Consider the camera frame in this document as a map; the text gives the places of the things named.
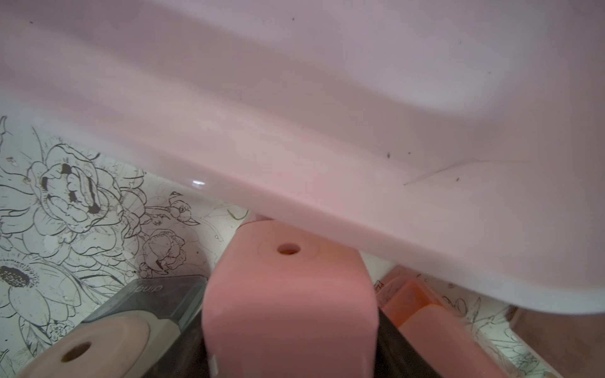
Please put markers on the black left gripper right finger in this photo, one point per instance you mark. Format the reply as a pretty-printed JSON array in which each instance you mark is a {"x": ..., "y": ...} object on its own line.
[{"x": 395, "y": 356}]

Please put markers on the white plastic storage box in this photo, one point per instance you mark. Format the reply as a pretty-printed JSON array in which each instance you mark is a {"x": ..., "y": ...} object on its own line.
[{"x": 463, "y": 139}]

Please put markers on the green sharpener left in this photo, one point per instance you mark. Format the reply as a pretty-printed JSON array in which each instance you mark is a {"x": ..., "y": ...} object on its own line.
[{"x": 128, "y": 334}]

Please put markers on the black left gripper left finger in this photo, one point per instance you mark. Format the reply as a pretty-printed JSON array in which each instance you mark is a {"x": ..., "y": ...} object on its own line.
[{"x": 186, "y": 358}]

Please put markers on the pink sharpener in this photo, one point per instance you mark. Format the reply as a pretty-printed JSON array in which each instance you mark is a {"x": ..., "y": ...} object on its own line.
[
  {"x": 434, "y": 331},
  {"x": 283, "y": 302}
]

